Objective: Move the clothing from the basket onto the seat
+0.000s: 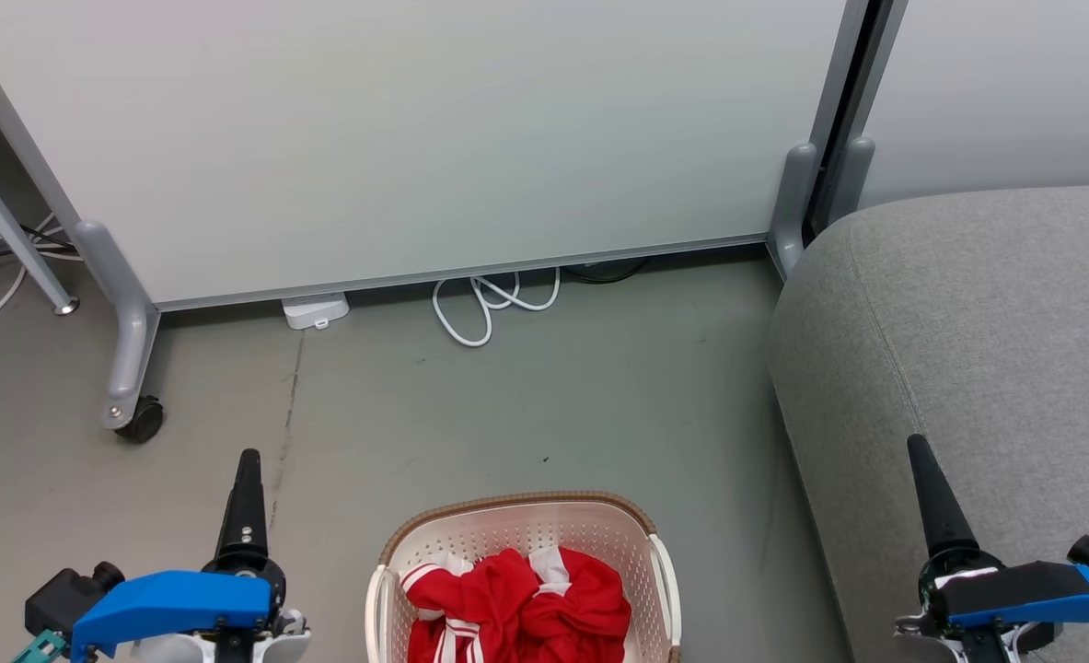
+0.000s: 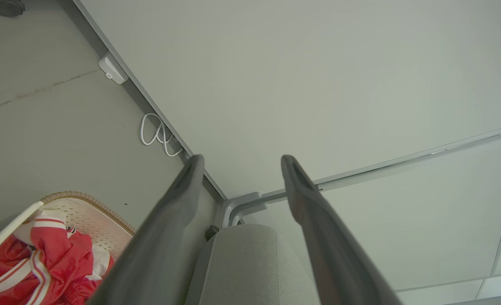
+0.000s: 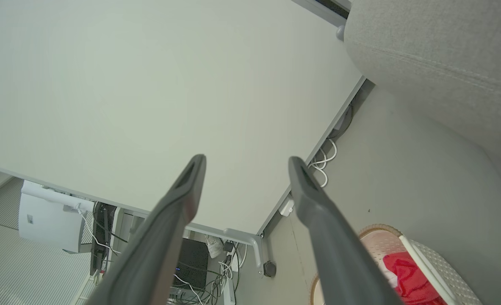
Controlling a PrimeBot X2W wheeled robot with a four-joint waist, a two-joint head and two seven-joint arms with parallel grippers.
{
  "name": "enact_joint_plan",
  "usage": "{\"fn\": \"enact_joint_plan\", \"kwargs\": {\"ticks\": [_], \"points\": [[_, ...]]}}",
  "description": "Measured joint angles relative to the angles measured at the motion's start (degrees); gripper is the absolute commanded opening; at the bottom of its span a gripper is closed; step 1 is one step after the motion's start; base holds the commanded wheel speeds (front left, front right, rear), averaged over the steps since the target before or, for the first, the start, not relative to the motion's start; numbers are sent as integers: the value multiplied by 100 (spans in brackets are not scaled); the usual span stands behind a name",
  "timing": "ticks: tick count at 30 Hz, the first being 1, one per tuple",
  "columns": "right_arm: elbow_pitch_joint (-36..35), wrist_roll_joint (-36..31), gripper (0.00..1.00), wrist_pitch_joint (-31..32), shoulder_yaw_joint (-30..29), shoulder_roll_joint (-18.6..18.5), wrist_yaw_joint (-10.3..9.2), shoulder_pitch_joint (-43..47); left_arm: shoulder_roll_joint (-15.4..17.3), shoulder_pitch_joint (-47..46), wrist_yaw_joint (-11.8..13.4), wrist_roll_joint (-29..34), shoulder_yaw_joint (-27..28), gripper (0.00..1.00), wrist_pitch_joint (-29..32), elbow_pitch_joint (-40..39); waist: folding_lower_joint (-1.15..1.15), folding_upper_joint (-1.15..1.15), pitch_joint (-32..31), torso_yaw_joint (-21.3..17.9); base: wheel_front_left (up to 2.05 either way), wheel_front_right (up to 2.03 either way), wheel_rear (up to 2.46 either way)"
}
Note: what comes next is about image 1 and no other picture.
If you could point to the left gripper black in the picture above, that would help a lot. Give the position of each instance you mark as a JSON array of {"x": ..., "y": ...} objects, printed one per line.
[{"x": 240, "y": 564}]

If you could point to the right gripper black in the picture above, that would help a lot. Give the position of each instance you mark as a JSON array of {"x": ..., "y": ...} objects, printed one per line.
[{"x": 954, "y": 564}]

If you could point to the red jersey with white stripes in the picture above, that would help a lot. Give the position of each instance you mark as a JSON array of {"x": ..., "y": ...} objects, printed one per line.
[{"x": 526, "y": 612}]

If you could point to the right white grey robot arm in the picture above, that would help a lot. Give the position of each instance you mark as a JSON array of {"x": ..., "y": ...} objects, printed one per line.
[{"x": 921, "y": 649}]

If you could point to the grey fabric sofa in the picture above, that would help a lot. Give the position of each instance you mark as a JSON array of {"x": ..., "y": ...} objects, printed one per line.
[{"x": 977, "y": 350}]

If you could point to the black caster wheel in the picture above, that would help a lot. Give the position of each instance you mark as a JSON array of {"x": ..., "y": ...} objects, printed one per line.
[{"x": 144, "y": 421}]

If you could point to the white power adapter box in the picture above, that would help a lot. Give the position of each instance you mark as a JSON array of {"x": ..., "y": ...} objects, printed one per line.
[{"x": 316, "y": 309}]

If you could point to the grey partition foot with caster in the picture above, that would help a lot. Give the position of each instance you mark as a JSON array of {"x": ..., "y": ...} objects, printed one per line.
[{"x": 125, "y": 313}]

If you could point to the white perforated laundry basket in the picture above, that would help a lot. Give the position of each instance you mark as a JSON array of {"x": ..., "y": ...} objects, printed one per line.
[{"x": 526, "y": 525}]

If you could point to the short grey partition foot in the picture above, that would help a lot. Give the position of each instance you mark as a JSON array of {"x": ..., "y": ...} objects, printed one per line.
[
  {"x": 852, "y": 175},
  {"x": 794, "y": 203}
]

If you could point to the grey metal table leg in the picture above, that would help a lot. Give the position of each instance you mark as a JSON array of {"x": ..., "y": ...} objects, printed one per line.
[{"x": 5, "y": 226}]

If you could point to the large white partition panel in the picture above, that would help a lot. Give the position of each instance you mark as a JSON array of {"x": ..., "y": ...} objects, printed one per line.
[{"x": 434, "y": 138}]

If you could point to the narrow white partition panel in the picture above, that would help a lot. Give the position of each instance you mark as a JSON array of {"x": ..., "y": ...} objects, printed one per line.
[{"x": 1004, "y": 92}]

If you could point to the left blue camera mount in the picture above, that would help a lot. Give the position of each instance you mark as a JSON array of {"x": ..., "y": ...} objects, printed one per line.
[{"x": 171, "y": 599}]

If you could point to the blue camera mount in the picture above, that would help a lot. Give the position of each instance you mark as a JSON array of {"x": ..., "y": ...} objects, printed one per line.
[
  {"x": 171, "y": 599},
  {"x": 1032, "y": 594}
]

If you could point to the right blue camera mount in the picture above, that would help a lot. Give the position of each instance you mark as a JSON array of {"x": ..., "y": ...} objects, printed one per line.
[{"x": 1032, "y": 594}]

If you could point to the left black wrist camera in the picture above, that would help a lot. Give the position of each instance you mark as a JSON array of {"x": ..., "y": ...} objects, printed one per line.
[{"x": 65, "y": 599}]

